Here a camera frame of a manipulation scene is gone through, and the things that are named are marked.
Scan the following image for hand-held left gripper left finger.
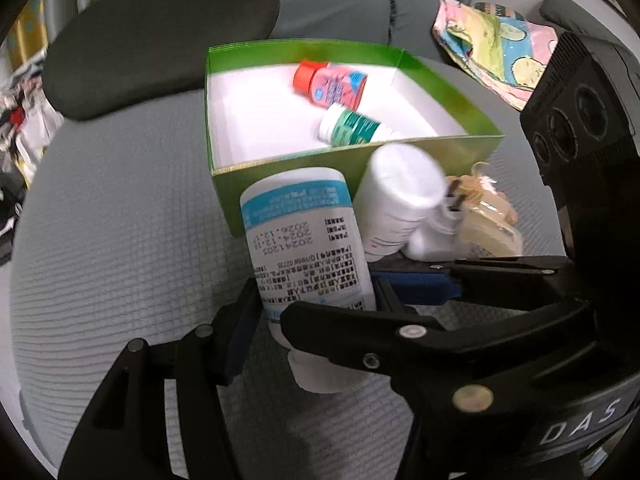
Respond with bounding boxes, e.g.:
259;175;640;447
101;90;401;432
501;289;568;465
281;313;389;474
57;280;263;480

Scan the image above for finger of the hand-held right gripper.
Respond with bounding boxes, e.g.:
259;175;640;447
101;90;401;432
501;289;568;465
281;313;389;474
372;254;582;309
440;299;599;377

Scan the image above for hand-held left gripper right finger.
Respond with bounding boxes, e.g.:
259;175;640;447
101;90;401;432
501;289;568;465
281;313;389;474
279;280;532;480

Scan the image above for gold chocolates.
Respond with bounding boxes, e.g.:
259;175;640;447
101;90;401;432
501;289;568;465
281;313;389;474
447;161;524;260

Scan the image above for plain white capped bottle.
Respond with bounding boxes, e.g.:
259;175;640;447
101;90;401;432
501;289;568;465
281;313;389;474
354;143;447;263

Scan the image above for white bottle with blue label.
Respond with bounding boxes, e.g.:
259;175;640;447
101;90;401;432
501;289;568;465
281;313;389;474
239;167;378;395

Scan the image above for green cardboard box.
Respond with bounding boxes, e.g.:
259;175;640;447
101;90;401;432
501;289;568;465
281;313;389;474
202;44;505;238

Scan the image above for dark grey cushion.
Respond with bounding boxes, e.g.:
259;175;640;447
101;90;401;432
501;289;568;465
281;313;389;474
539;0;628;43

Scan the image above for pastel cartoon printed cloth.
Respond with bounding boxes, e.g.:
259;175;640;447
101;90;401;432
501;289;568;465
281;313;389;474
432;0;559;112

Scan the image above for white bottle with green label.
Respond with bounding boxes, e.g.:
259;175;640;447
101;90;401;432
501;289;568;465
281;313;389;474
319;105;404;147

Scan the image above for pink bottle with red cap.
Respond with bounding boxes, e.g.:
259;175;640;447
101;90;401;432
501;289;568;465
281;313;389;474
293;60;369;110

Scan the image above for colourful clutter pile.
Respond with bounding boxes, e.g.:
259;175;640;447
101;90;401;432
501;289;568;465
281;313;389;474
0;52;66;267

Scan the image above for black cushion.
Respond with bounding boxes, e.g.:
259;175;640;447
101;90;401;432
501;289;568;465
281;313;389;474
42;0;281;122

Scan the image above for yellow patterned curtain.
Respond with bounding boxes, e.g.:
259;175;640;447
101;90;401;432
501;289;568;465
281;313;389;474
9;0;138;73

